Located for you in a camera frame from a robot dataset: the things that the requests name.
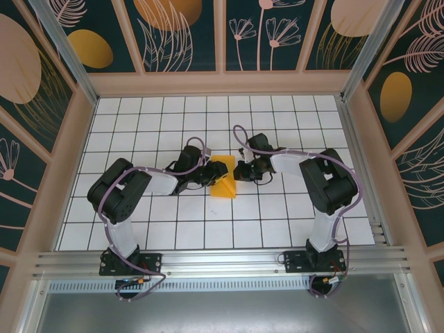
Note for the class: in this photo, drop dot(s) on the grey metal sheet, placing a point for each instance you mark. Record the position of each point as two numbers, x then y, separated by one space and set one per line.
222 312

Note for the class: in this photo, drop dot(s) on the long aluminium mounting rail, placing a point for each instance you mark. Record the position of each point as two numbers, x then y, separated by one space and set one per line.
222 262

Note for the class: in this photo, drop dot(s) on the aluminium side rail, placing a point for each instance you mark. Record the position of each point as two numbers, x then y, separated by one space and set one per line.
350 121

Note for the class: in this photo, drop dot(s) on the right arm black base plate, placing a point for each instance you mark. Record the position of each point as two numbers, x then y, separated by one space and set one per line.
295 262

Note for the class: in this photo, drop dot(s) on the aluminium corner post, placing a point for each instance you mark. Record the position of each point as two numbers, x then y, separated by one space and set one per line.
66 52
374 38

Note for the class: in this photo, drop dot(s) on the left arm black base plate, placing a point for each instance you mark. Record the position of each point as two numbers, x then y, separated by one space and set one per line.
152 263

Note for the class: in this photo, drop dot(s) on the yellow cloth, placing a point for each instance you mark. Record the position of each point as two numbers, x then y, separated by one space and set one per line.
225 189

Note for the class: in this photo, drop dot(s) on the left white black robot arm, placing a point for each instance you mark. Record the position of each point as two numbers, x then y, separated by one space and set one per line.
114 190

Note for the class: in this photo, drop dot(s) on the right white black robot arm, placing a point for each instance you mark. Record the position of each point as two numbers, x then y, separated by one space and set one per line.
326 184

